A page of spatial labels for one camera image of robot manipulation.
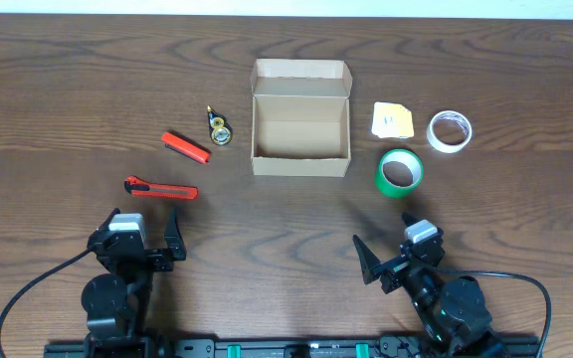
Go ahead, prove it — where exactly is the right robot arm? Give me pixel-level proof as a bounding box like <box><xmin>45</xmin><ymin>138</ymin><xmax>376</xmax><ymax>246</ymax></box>
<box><xmin>352</xmin><ymin>213</ymin><xmax>509</xmax><ymax>357</ymax></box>

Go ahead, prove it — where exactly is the open cardboard box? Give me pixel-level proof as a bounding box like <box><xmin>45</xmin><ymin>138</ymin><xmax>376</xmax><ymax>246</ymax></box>
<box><xmin>251</xmin><ymin>59</ymin><xmax>352</xmax><ymax>177</ymax></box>

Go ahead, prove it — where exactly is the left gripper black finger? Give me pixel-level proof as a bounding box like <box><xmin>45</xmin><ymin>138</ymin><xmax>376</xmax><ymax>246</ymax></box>
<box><xmin>97</xmin><ymin>208</ymin><xmax>120</xmax><ymax>231</ymax></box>
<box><xmin>164</xmin><ymin>208</ymin><xmax>187</xmax><ymax>261</ymax></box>

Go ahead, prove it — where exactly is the yellow black correction tape dispenser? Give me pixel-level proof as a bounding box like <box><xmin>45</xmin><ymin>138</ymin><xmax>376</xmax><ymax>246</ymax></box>
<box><xmin>207</xmin><ymin>105</ymin><xmax>233</xmax><ymax>146</ymax></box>

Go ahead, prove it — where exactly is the white tape roll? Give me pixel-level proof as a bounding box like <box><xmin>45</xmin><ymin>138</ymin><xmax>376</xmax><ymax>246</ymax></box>
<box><xmin>426</xmin><ymin>110</ymin><xmax>473</xmax><ymax>154</ymax></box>

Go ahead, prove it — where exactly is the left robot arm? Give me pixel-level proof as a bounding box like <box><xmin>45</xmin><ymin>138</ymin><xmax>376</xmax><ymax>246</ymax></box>
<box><xmin>82</xmin><ymin>209</ymin><xmax>187</xmax><ymax>357</ymax></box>

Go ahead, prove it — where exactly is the red utility knife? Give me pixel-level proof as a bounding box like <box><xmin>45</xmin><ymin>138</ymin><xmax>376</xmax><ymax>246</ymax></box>
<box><xmin>123</xmin><ymin>176</ymin><xmax>199</xmax><ymax>200</ymax></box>

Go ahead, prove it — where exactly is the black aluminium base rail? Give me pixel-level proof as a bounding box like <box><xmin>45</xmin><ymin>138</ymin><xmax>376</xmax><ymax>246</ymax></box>
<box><xmin>43</xmin><ymin>335</ymin><xmax>542</xmax><ymax>358</ymax></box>

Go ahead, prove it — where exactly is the yellow sticky note pad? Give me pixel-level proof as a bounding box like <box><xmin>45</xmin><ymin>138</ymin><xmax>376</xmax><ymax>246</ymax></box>
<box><xmin>371</xmin><ymin>101</ymin><xmax>414</xmax><ymax>139</ymax></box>

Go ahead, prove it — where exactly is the green tape roll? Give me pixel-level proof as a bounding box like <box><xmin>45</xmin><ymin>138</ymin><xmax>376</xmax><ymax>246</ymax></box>
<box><xmin>375</xmin><ymin>148</ymin><xmax>424</xmax><ymax>198</ymax></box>

